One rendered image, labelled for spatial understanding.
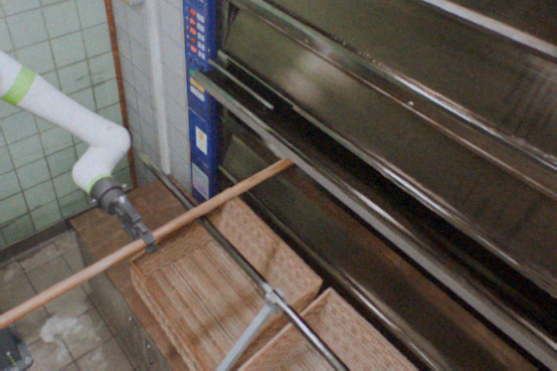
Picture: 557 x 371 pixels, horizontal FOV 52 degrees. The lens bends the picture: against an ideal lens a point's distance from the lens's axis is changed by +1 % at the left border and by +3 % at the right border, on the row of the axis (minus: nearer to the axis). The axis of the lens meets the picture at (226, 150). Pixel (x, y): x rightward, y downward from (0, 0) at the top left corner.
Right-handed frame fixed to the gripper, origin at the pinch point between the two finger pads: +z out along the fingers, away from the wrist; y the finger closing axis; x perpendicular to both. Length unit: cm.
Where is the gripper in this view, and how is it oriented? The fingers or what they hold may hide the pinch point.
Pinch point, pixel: (146, 239)
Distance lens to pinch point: 164.0
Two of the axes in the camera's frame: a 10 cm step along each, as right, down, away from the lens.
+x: -7.9, 4.0, -4.6
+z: 6.1, 5.2, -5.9
